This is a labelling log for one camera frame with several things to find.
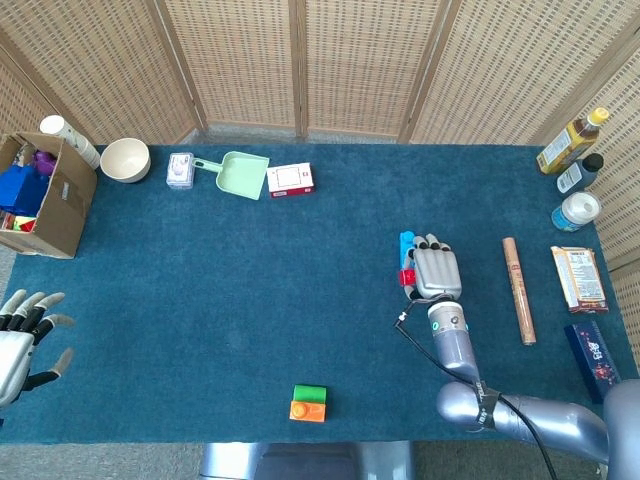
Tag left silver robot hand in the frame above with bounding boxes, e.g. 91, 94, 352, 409
0, 288, 76, 407

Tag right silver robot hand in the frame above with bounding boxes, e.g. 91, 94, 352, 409
399, 232, 464, 303

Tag blue toy brick bar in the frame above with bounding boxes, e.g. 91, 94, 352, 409
398, 229, 419, 274

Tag brown cylindrical stick package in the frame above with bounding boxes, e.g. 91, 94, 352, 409
501, 236, 538, 346

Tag dark blue box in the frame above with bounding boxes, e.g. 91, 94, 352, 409
563, 319, 624, 405

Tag green toy brick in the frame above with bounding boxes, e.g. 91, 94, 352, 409
293, 383, 329, 404

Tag orange toy brick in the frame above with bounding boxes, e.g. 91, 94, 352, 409
288, 400, 328, 424

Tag stack of paper cups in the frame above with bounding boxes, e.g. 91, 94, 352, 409
38, 114, 102, 171

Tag colourful toy pieces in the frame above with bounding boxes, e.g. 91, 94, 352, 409
0, 212, 39, 234

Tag orange snack packet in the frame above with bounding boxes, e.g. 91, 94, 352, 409
550, 245, 610, 315

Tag blue jar with white lid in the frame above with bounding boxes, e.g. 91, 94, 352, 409
550, 191, 602, 233

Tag brown cardboard box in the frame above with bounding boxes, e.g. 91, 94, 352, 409
0, 132, 99, 260

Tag dark bottle with black cap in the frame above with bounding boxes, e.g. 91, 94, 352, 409
556, 152, 605, 195

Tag red and white carton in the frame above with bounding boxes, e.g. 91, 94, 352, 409
266, 162, 316, 200

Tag yellow-capped tea bottle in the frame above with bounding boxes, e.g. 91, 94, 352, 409
535, 107, 610, 176

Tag blue carpet table cover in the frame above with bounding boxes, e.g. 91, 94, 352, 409
0, 143, 640, 445

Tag purple plastic toy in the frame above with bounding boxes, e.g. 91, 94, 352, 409
32, 149, 57, 176

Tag light green dustpan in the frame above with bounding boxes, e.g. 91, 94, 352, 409
192, 151, 271, 202

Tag beige bowl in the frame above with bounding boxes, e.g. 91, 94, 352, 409
99, 137, 152, 184

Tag woven bamboo folding screen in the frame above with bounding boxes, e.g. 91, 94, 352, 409
0, 0, 640, 376

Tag grey robot torso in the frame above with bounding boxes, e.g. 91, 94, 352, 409
198, 441, 416, 480

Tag clear plastic box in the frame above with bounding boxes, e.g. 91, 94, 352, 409
165, 152, 196, 191

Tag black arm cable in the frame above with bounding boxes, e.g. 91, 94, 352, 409
393, 299, 559, 480

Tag black arm strap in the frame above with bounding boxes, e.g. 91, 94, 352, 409
467, 379, 501, 431

